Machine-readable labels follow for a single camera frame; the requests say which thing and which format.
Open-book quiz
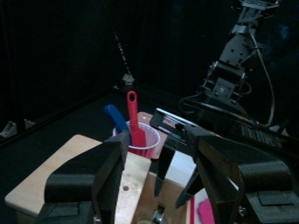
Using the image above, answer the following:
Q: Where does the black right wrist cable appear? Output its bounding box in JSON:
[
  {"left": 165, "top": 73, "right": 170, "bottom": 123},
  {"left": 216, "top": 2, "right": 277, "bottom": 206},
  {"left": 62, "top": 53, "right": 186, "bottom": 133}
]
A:
[{"left": 244, "top": 25, "right": 276, "bottom": 128}]

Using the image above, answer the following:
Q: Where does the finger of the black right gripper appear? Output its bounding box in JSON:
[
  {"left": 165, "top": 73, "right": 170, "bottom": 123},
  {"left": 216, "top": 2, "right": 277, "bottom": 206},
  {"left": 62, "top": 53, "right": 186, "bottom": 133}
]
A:
[
  {"left": 173, "top": 165, "right": 204, "bottom": 209},
  {"left": 153, "top": 136, "right": 177, "bottom": 197}
]

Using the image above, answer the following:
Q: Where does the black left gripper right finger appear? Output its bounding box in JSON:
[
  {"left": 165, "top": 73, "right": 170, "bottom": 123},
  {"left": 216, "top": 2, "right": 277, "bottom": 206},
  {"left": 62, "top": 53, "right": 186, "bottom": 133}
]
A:
[{"left": 184, "top": 124, "right": 299, "bottom": 224}]

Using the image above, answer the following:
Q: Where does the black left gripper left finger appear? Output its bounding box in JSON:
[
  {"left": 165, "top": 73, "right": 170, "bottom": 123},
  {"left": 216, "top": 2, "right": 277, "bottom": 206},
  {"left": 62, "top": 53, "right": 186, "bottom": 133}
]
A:
[{"left": 33, "top": 130, "right": 130, "bottom": 224}]

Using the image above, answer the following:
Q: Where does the silver frame corner bracket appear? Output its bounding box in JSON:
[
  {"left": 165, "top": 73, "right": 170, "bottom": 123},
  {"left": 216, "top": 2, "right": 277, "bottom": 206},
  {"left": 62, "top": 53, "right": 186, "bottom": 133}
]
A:
[
  {"left": 121, "top": 73, "right": 136, "bottom": 86},
  {"left": 0, "top": 120, "right": 18, "bottom": 138}
]

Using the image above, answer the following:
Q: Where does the red plastic cup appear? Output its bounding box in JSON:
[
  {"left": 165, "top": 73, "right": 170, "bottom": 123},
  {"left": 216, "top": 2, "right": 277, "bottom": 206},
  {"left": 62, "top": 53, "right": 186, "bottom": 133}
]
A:
[{"left": 112, "top": 122, "right": 162, "bottom": 160}]

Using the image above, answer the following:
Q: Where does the thin tension wire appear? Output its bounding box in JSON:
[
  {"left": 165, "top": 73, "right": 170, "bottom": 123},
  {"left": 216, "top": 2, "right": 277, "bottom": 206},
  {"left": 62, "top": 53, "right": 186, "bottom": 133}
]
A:
[{"left": 113, "top": 34, "right": 130, "bottom": 75}]

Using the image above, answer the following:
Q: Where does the white cutting board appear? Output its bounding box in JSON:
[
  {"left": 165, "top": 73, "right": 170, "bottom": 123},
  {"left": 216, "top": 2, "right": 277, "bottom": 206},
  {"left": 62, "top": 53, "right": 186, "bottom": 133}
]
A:
[{"left": 169, "top": 150, "right": 213, "bottom": 207}]

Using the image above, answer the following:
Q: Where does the pink flat dough disc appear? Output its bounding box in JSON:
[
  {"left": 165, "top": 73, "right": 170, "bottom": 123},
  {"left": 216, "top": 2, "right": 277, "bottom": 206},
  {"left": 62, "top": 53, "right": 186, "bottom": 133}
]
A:
[{"left": 197, "top": 198, "right": 216, "bottom": 224}]

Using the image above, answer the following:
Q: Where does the blue plastic utensil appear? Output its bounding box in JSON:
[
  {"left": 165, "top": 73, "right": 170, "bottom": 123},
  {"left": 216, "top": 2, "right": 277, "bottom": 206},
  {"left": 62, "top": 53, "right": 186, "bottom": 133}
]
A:
[{"left": 102, "top": 104, "right": 132, "bottom": 145}]

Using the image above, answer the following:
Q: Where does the black plate with white lettering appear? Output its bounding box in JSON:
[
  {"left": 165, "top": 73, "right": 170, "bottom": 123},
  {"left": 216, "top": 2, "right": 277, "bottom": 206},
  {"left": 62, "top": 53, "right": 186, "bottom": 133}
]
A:
[{"left": 237, "top": 123, "right": 285, "bottom": 149}]

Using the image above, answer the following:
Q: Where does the red plastic spatula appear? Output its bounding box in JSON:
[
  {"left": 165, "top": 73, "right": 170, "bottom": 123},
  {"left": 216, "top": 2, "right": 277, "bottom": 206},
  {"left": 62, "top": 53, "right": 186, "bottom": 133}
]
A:
[{"left": 125, "top": 90, "right": 148, "bottom": 148}]

